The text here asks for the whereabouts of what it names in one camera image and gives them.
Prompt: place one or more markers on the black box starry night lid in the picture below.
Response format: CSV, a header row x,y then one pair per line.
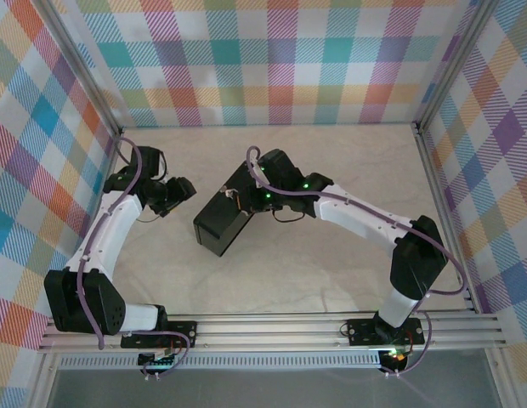
x,y
221,229

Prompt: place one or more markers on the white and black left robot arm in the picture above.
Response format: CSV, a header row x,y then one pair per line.
x,y
106,238

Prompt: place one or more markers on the aluminium mounting rail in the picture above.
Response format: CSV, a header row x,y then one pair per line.
x,y
268,331

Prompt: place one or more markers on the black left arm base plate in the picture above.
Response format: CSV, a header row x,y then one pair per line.
x,y
183,331

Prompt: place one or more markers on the aluminium side rail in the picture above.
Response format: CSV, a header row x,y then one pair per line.
x,y
438,191
111,155

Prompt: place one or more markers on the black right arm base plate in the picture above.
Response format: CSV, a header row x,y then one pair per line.
x,y
361,333

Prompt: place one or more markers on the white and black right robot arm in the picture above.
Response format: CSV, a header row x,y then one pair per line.
x,y
361,217

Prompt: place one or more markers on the small black padlock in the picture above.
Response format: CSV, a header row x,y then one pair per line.
x,y
228,193

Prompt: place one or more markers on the aluminium frame post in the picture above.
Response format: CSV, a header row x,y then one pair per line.
x,y
83,70
455,64

